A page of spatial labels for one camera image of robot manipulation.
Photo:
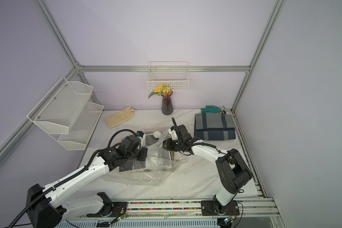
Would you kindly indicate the clear plastic vacuum bag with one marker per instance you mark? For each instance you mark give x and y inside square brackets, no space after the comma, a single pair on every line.
[146,176]

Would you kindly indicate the white round bag valve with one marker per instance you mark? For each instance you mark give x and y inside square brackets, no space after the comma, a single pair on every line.
[157,134]

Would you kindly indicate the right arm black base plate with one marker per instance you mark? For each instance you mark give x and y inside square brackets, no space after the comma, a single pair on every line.
[214,208]

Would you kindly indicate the yellow flower bouquet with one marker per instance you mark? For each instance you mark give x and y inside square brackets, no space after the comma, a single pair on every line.
[163,90]

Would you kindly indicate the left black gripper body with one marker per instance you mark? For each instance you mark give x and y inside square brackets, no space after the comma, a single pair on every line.
[142,156]

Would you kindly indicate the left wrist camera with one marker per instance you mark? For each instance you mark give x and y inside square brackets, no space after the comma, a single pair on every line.
[140,134]

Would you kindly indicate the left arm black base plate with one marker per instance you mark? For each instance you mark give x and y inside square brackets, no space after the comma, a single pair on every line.
[114,209]

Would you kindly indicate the white wire wall basket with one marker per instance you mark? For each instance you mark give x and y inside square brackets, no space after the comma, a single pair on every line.
[172,73]

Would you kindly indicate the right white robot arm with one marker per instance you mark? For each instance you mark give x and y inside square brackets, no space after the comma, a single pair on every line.
[233,171]

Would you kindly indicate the dark grey folded scarf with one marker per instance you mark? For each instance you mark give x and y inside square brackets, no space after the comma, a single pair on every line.
[132,166]

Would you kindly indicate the grey blue plaid scarf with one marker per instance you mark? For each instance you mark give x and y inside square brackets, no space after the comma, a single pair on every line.
[214,127]

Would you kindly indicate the aluminium mounting rail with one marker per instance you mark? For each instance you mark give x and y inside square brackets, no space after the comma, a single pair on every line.
[248,207]

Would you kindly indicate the dark purple glass vase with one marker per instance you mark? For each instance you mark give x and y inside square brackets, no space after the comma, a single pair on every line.
[167,106]

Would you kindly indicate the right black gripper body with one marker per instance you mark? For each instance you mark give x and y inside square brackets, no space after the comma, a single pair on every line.
[175,145]

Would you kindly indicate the green rubber glove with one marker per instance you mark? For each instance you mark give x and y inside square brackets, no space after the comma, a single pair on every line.
[210,109]

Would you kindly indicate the white mesh two-tier shelf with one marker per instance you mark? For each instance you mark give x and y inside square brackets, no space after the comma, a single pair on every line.
[67,114]

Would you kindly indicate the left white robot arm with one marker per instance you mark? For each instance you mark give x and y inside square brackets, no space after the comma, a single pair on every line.
[44,204]

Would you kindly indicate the beige leather glove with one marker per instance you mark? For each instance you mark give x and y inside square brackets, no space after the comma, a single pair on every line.
[120,117]

